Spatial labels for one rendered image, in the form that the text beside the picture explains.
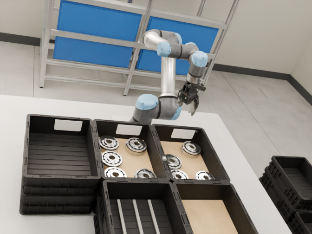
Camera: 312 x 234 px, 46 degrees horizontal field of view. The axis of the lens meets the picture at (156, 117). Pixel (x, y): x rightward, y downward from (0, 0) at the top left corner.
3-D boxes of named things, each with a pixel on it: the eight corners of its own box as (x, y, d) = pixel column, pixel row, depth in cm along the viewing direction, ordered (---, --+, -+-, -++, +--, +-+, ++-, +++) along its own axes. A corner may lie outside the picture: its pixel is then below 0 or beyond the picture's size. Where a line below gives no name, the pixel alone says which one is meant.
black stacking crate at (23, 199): (22, 150, 179) (24, 131, 172) (84, 153, 189) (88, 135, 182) (18, 217, 148) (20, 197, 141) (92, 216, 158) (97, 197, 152)
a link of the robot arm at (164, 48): (138, 25, 218) (163, 37, 175) (155, 28, 222) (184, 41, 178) (134, 44, 222) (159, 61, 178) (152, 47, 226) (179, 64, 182)
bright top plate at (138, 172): (133, 168, 167) (133, 167, 166) (154, 169, 170) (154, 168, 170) (136, 185, 159) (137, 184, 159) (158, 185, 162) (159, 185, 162)
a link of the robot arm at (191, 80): (194, 67, 186) (206, 75, 183) (192, 74, 189) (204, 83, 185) (185, 71, 182) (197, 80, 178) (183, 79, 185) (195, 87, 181)
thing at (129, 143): (125, 137, 184) (126, 136, 183) (145, 139, 187) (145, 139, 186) (127, 150, 176) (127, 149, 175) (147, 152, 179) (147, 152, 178)
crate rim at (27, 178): (26, 117, 167) (26, 113, 166) (91, 122, 178) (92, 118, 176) (22, 181, 137) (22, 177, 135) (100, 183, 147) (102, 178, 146)
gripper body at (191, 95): (176, 98, 191) (181, 79, 184) (186, 93, 197) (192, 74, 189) (186, 106, 188) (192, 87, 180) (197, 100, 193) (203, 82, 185)
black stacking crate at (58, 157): (25, 133, 172) (27, 114, 166) (87, 137, 183) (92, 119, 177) (20, 198, 142) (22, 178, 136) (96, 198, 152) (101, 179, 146)
